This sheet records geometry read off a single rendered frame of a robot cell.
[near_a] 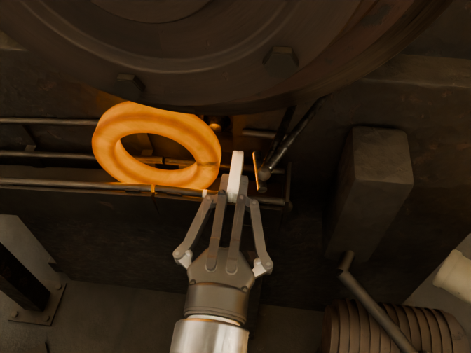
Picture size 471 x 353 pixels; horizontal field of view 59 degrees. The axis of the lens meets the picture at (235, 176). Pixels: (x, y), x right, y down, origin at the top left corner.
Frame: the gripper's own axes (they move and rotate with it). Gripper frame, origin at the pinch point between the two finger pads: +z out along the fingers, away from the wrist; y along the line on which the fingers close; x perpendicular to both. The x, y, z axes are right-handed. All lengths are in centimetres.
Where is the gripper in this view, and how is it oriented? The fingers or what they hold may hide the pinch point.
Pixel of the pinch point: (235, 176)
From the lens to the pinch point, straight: 58.8
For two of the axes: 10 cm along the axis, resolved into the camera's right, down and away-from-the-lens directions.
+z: 1.2, -8.5, 5.1
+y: 9.9, 1.0, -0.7
